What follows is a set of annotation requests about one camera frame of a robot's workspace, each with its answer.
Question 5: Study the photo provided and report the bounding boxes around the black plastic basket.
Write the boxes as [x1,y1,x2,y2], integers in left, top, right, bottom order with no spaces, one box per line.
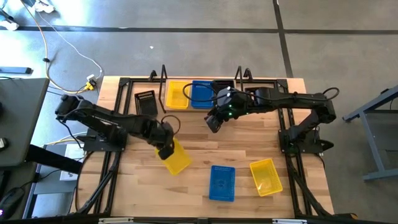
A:
[134,90,159,120]
[211,79,236,94]

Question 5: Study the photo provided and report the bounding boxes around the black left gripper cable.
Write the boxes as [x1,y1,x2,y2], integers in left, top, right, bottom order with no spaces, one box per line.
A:
[160,114,182,136]

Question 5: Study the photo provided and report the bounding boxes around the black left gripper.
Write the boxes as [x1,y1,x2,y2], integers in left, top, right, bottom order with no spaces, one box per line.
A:
[146,119,176,161]

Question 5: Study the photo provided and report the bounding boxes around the white label strip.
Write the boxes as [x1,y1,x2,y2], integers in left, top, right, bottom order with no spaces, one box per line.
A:
[272,218,308,224]
[98,217,134,224]

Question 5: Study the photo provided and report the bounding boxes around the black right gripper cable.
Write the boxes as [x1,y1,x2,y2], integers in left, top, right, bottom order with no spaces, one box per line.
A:
[182,82,219,103]

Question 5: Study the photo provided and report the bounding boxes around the white paper sheet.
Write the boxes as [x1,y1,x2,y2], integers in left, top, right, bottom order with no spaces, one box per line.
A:
[58,142,85,182]

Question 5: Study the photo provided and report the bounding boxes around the black cable sleeve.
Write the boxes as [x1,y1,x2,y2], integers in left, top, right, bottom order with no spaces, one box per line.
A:
[74,151,123,215]
[284,154,332,217]

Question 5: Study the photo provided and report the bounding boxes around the black computer mouse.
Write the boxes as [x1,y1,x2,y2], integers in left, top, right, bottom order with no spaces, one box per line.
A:
[0,186,25,220]

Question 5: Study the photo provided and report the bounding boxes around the blue plastic basket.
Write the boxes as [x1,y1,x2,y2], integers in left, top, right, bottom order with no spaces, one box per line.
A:
[208,164,236,203]
[190,80,216,110]

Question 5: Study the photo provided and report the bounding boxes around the white crumpled item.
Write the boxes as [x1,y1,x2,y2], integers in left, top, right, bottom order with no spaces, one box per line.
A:
[33,0,56,13]

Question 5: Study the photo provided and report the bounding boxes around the black desk crossbar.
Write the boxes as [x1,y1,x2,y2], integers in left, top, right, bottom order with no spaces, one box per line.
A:
[24,144,84,175]

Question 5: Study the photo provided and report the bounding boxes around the black aluminium table frame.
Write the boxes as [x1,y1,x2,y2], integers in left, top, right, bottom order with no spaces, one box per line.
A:
[91,76,335,220]

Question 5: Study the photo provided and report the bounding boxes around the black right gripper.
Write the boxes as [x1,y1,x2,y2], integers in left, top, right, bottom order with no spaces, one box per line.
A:
[204,86,249,134]

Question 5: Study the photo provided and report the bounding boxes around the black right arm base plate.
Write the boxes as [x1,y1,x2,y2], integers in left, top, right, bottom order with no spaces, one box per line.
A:
[278,129,335,155]

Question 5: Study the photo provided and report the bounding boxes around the blue-grey metal table frame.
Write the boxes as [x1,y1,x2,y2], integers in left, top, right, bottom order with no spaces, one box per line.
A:
[341,84,398,182]

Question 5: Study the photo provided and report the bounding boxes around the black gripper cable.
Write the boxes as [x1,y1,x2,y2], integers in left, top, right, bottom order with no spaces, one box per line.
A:
[182,82,219,103]
[160,114,182,136]

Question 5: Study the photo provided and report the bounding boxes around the yellow plastic basket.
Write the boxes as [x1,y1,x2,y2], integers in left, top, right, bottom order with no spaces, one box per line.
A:
[154,138,193,177]
[165,80,191,110]
[249,158,284,197]

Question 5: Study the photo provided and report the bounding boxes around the wooden shelf with black frame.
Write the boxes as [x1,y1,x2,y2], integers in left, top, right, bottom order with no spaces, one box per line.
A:
[157,64,253,115]

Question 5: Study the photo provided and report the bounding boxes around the white and blue item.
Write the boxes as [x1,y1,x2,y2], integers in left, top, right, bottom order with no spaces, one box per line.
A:
[0,8,20,31]

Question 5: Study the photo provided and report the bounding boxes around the black flat device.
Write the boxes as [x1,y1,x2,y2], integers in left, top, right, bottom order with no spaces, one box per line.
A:
[0,66,33,75]

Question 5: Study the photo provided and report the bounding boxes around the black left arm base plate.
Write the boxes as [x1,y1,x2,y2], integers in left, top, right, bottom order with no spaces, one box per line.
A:
[82,129,127,152]

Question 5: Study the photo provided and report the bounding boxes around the grey desk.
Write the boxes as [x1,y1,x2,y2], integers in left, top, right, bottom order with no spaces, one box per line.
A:
[0,77,50,169]

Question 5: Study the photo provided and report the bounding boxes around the yellow floor cable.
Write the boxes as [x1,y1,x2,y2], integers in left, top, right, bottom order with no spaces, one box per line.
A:
[21,0,94,94]

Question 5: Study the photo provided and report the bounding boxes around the white floor cable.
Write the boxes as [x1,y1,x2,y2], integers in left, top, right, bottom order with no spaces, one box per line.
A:
[37,11,104,80]

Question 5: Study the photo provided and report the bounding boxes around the white and yellow power plug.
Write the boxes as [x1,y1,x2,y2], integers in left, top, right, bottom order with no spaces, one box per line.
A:
[85,73,98,91]

